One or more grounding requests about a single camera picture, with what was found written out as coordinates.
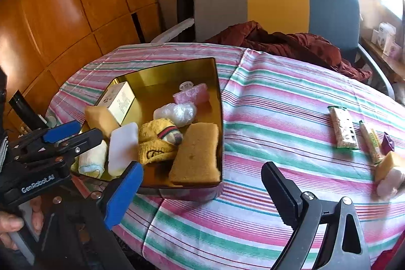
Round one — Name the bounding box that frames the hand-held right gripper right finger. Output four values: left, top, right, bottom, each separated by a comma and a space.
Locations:
261, 161, 371, 270

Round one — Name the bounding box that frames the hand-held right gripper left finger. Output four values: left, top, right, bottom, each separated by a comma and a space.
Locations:
35, 161, 144, 270

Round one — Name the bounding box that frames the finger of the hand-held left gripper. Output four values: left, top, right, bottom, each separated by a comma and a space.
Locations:
14, 128, 103, 163
13, 120, 81, 150

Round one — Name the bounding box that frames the small yellow sponge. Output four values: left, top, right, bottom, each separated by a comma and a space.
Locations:
84, 106, 121, 139

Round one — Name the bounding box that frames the white cloth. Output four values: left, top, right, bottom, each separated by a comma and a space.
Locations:
77, 140, 108, 179

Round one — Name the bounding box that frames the white soap bar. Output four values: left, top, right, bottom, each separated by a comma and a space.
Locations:
108, 123, 140, 177

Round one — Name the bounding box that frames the white and gold box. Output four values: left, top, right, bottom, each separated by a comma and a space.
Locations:
95, 81, 141, 126

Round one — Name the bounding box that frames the yellow knitted sock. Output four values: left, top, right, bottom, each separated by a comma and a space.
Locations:
138, 119, 184, 165

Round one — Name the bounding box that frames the gold metal tin tray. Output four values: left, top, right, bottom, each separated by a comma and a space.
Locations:
70, 57, 225, 201

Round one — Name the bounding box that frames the large yellow sponge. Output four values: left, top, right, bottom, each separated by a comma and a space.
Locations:
168, 122, 222, 186

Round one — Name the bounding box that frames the white plastic bag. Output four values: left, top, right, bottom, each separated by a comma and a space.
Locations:
376, 169, 405, 198
153, 102, 197, 125

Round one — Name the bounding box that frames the wide white green snack bar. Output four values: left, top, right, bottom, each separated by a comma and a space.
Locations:
327, 106, 359, 150

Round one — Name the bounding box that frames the narrow yellow green snack bar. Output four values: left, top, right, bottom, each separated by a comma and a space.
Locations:
358, 120, 383, 164

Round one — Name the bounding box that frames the pale yellow sponge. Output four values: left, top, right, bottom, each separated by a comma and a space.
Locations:
375, 151, 405, 182

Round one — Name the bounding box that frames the purple snack packet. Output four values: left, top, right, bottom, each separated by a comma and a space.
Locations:
381, 132, 395, 156

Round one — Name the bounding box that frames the person's left hand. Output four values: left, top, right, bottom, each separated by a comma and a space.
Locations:
0, 196, 45, 252

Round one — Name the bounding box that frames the striped tablecloth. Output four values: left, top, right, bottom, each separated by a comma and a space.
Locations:
47, 42, 405, 270

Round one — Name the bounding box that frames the maroon jacket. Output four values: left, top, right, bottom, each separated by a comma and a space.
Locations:
206, 21, 372, 82

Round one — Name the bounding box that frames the wooden window ledge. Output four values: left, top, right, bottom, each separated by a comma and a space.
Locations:
361, 36, 405, 84

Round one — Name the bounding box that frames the small pink box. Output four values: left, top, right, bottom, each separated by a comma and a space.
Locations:
389, 42, 404, 60

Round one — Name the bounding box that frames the white box with print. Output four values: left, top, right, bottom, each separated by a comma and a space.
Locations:
371, 23, 397, 55

